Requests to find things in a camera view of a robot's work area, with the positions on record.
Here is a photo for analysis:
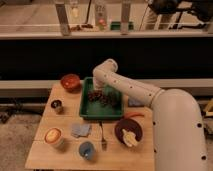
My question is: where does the green box in background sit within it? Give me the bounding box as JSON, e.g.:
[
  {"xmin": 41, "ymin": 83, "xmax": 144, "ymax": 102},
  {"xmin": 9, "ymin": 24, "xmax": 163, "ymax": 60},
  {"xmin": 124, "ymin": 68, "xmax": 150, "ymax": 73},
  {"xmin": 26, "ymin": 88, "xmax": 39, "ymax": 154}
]
[{"xmin": 110, "ymin": 21, "xmax": 135, "ymax": 31}]

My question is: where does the dark grape bunch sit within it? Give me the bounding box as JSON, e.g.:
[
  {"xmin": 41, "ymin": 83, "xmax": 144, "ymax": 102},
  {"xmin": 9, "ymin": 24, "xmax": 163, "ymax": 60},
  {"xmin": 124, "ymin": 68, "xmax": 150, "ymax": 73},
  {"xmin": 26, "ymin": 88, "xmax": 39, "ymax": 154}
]
[{"xmin": 88, "ymin": 90, "xmax": 109, "ymax": 106}]

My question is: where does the orange carrot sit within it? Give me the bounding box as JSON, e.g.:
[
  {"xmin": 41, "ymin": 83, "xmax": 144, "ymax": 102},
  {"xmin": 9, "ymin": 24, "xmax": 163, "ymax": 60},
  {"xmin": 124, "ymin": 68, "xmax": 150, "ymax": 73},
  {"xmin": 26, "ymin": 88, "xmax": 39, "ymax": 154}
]
[{"xmin": 124, "ymin": 112, "xmax": 144, "ymax": 118}]

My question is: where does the white cup orange inside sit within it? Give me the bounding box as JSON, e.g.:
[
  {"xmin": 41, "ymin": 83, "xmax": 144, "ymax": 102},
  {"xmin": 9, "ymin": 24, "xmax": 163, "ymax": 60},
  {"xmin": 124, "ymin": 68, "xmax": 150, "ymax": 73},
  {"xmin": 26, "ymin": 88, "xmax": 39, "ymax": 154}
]
[{"xmin": 44, "ymin": 128, "xmax": 64, "ymax": 148}]

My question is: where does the blue cup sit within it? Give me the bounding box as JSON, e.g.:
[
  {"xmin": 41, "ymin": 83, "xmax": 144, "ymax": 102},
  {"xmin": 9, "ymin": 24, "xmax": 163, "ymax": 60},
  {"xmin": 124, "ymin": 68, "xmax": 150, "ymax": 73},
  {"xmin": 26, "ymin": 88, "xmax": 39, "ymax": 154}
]
[{"xmin": 79, "ymin": 141, "xmax": 95, "ymax": 160}]

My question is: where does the green plastic tray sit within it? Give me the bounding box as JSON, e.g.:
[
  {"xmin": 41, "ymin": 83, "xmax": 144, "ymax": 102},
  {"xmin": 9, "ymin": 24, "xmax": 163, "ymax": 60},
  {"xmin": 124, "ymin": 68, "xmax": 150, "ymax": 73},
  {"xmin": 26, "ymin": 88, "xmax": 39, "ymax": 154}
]
[{"xmin": 79, "ymin": 77, "xmax": 123, "ymax": 120}]

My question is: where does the banana on plate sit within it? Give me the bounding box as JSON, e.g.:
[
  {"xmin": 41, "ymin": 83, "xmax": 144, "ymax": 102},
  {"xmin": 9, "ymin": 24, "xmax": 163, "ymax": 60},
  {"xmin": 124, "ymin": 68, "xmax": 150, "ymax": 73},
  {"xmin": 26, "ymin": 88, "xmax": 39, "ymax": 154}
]
[{"xmin": 122, "ymin": 129, "xmax": 138, "ymax": 147}]

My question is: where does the blue sponge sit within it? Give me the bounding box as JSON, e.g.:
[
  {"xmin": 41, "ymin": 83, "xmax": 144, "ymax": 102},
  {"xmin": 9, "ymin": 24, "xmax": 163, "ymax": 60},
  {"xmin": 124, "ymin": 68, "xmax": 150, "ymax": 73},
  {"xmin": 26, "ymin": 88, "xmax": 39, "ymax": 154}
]
[{"xmin": 128, "ymin": 98, "xmax": 143, "ymax": 107}]

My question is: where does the small metal cup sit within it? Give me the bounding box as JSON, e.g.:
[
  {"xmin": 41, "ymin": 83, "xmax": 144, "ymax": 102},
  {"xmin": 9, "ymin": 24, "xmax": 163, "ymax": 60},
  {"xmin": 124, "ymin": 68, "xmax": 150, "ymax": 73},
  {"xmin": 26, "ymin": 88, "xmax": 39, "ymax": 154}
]
[{"xmin": 51, "ymin": 100, "xmax": 63, "ymax": 114}]

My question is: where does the metal fork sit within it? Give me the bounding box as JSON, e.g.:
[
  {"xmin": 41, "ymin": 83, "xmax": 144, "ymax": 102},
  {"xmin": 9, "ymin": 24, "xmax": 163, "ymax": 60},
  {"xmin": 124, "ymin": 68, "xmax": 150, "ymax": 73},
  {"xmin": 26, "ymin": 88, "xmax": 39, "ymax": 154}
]
[{"xmin": 99, "ymin": 122, "xmax": 107, "ymax": 151}]

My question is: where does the dark red plate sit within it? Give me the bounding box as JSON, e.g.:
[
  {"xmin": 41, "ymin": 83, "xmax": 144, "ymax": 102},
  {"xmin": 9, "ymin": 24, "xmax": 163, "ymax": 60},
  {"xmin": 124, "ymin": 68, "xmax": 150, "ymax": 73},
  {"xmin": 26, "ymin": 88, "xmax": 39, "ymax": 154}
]
[{"xmin": 114, "ymin": 118, "xmax": 143, "ymax": 147}]

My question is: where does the orange bowl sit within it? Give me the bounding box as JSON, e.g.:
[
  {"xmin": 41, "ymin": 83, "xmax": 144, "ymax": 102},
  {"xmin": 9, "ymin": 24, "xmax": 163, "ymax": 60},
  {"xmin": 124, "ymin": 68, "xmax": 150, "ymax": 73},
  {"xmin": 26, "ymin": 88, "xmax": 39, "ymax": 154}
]
[{"xmin": 60, "ymin": 74, "xmax": 80, "ymax": 91}]

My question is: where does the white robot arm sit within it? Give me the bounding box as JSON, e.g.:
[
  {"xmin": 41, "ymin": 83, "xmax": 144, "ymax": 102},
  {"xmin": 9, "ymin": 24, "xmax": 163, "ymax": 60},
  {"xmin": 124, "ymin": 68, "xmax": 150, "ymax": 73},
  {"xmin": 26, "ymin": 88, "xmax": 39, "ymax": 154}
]
[{"xmin": 93, "ymin": 59, "xmax": 208, "ymax": 171}]

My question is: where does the grey-blue folded cloth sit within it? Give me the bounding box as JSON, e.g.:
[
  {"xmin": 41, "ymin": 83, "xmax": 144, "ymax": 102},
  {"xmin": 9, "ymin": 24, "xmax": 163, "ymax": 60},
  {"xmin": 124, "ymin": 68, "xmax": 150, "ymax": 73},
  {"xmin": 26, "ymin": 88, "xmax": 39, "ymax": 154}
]
[{"xmin": 71, "ymin": 123, "xmax": 92, "ymax": 138}]

